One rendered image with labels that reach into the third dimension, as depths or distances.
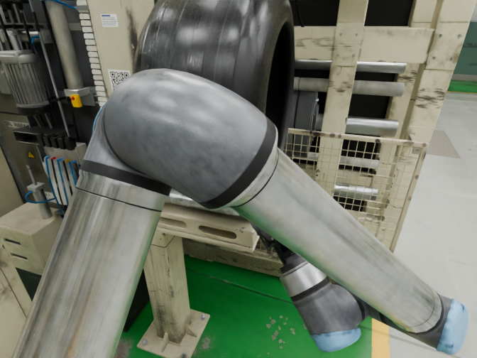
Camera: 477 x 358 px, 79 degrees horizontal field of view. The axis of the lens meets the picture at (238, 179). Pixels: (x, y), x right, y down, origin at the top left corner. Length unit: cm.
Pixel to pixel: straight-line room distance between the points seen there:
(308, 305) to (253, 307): 113
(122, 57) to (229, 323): 132
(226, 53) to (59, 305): 47
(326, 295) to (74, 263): 45
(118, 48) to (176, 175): 69
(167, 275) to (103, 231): 93
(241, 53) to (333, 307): 52
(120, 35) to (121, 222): 64
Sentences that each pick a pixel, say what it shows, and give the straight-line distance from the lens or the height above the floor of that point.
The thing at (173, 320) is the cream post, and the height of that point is 19.
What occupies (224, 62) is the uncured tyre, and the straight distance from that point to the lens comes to 59.
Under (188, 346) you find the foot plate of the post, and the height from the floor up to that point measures 1.
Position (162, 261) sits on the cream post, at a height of 55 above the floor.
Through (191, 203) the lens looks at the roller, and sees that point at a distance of 88.
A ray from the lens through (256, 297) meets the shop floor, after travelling 179.
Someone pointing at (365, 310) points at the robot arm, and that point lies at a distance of 69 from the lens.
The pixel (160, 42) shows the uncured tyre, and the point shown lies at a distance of 67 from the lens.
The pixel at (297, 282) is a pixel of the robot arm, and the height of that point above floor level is 92.
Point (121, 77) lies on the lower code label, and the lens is 94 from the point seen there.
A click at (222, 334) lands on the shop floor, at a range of 165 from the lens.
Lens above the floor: 137
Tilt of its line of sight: 28 degrees down
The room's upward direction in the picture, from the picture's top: straight up
